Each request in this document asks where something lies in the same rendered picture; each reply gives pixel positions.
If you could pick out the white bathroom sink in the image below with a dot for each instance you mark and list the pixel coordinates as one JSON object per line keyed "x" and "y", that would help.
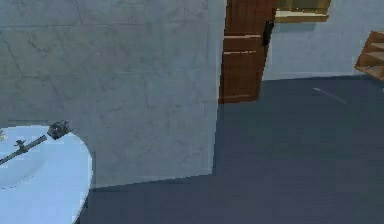
{"x": 50, "y": 186}

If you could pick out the grey metal faucet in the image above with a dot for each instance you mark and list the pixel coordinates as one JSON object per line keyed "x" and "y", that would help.
{"x": 30, "y": 145}

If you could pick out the brown wooden shelf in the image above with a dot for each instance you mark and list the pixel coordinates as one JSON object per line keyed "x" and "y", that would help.
{"x": 371, "y": 56}

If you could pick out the brown wooden room door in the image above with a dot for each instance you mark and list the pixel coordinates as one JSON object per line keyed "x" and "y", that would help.
{"x": 241, "y": 63}

